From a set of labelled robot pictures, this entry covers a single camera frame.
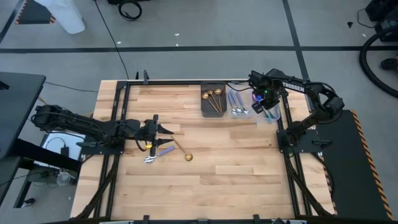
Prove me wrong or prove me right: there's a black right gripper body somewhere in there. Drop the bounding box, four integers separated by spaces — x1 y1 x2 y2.
251 70 289 115

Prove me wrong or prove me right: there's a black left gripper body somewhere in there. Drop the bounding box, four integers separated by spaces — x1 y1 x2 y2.
151 114 160 158

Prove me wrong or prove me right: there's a gold spoon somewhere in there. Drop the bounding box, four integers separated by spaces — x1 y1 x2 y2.
170 134 194 162
214 88 224 113
207 89 223 113
201 92 221 113

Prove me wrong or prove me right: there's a clear plastic bin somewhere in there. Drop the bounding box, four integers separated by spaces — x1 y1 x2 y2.
226 81 254 119
252 86 282 124

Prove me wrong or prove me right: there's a dark grey plastic bin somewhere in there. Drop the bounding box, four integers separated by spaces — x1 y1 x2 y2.
200 81 228 118

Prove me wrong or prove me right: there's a white board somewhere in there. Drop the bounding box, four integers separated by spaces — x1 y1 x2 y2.
41 130 86 169

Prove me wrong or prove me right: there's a clear plastic cup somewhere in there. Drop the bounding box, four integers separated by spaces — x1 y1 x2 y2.
56 170 72 187

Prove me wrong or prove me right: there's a large hazard striped black mat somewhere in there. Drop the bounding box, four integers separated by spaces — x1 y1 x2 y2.
313 109 395 222

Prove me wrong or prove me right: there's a black wheeled base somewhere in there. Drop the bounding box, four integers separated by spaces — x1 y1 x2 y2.
381 57 398 71

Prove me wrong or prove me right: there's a black floor equipment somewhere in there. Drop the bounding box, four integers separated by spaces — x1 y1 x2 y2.
365 0 398 43

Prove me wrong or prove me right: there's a black desk top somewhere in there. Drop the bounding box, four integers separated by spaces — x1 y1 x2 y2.
0 72 47 160

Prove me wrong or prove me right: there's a small hazard striped black mat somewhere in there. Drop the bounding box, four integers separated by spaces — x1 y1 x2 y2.
14 0 57 25

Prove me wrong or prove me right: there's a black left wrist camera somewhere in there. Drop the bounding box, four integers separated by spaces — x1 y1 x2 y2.
142 119 155 140

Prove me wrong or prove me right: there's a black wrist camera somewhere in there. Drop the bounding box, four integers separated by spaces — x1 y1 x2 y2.
248 70 264 90
142 119 155 140

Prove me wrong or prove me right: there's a black left camera cable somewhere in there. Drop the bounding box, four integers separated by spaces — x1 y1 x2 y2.
135 136 152 153

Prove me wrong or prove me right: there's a black camera cable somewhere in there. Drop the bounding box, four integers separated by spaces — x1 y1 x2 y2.
135 136 152 153
226 81 250 90

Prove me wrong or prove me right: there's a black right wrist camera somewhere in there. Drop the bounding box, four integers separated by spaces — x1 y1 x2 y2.
248 70 264 90

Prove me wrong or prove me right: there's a black right camera cable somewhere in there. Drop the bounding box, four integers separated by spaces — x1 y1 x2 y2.
226 81 250 90

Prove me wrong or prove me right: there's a black metal table frame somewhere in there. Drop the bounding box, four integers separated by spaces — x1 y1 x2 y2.
70 70 335 224

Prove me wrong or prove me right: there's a thick black hose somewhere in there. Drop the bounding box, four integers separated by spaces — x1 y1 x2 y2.
359 26 398 99

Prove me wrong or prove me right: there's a thin black cable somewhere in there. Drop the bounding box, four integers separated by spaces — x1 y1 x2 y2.
43 81 99 93

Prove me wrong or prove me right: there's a black desk leg frame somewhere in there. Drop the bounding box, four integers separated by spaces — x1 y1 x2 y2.
0 138 82 208

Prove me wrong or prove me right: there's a coiled black cable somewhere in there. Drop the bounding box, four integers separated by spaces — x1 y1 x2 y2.
117 0 143 22

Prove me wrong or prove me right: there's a long black floor cable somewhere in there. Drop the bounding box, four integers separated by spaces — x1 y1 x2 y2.
94 0 130 80

